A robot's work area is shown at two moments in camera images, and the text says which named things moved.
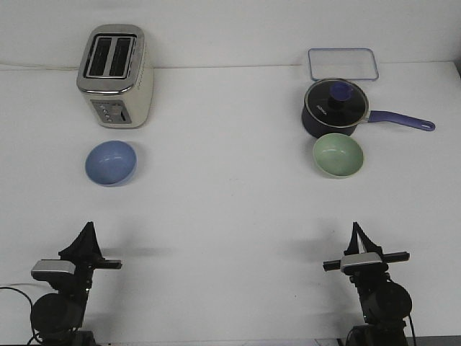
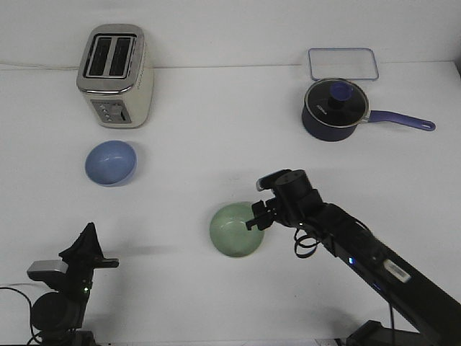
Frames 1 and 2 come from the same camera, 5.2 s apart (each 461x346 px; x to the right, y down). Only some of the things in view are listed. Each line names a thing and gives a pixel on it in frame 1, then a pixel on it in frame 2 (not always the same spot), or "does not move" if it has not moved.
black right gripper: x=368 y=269 to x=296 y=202
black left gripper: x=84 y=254 does not move
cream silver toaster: x=113 y=73 does not move
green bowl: x=337 y=155 to x=229 y=232
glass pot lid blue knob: x=336 y=102 does not move
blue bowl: x=110 y=163 does not move
